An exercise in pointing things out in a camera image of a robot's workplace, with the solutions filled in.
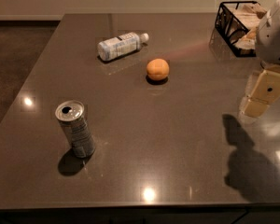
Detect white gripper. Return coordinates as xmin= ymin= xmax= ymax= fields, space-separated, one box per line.
xmin=239 ymin=0 xmax=280 ymax=118

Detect silver redbull can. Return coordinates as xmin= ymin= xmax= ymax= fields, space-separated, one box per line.
xmin=55 ymin=100 xmax=95 ymax=159

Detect wooden blocks in basket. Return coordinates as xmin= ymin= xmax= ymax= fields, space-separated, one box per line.
xmin=221 ymin=3 xmax=268 ymax=55

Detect orange fruit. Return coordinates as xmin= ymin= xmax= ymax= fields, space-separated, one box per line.
xmin=147 ymin=59 xmax=170 ymax=81

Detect clear plastic water bottle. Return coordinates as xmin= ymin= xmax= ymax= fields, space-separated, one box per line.
xmin=97 ymin=32 xmax=149 ymax=62

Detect black wire basket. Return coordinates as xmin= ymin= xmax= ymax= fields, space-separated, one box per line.
xmin=215 ymin=0 xmax=267 ymax=58

